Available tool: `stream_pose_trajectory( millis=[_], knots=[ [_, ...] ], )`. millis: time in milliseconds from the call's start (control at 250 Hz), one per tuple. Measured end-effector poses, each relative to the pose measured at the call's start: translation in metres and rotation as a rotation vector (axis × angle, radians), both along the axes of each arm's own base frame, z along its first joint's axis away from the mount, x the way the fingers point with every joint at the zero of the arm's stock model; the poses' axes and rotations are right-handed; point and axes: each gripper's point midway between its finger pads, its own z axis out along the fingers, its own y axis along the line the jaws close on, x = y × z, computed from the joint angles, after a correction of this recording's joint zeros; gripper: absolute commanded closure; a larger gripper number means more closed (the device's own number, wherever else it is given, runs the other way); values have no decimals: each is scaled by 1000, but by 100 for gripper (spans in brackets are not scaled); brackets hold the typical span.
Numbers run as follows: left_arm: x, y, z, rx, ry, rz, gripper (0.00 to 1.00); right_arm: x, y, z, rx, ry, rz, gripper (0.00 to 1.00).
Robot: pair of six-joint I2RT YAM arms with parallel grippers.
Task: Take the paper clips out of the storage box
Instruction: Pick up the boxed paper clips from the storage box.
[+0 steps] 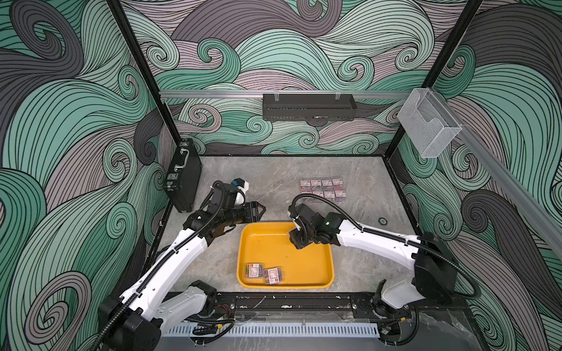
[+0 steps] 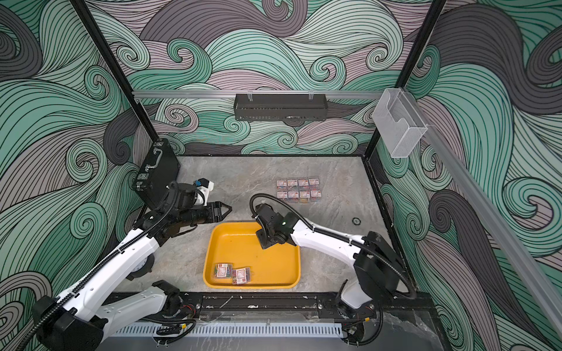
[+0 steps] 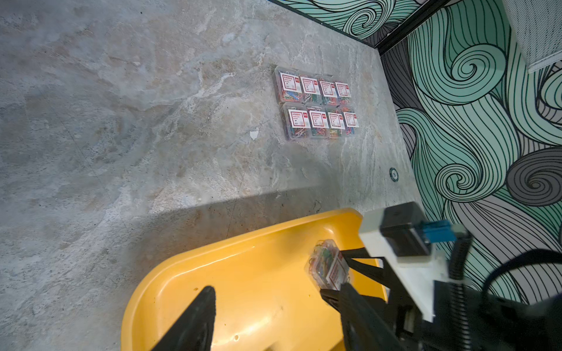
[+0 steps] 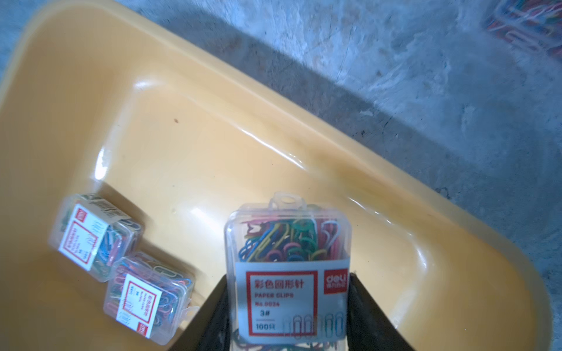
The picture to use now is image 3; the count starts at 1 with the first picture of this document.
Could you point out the paper clip box five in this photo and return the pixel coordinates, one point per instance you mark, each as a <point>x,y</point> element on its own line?
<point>296,121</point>

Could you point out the paper clip box one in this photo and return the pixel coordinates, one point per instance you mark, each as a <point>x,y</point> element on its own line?
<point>328,92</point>

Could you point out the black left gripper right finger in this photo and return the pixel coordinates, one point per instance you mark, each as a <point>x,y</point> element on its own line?
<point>362,327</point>

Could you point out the paper clip box three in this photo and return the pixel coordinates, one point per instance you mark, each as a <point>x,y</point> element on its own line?
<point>310,89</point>

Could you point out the paper clip box eleven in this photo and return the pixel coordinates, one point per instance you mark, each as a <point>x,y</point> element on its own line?
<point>288,86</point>

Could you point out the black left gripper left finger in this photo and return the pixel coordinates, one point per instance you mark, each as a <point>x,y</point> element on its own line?
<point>195,327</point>

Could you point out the paper clip box two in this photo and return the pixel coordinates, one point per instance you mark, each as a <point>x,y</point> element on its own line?
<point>343,92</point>

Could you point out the paper clip box four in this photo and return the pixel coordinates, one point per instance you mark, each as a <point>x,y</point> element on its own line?
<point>318,122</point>

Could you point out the paper clip box nine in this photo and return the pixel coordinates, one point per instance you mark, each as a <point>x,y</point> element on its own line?
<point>350,121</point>

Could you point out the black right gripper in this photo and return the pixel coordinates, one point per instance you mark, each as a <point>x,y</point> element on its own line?
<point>439,316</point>

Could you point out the yellow plastic tray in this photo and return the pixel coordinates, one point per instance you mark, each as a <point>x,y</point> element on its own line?
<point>266,299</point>

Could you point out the paper clip box ten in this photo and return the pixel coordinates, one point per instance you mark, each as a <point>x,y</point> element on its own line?
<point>326,266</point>

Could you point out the paper clip box eight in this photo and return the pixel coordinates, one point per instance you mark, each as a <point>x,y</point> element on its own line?
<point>336,123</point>

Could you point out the small dark round token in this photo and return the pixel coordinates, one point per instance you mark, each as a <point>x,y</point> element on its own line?
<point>394,175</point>

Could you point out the black corner frame post right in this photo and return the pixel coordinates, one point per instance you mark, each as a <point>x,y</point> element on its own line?
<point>401,31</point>

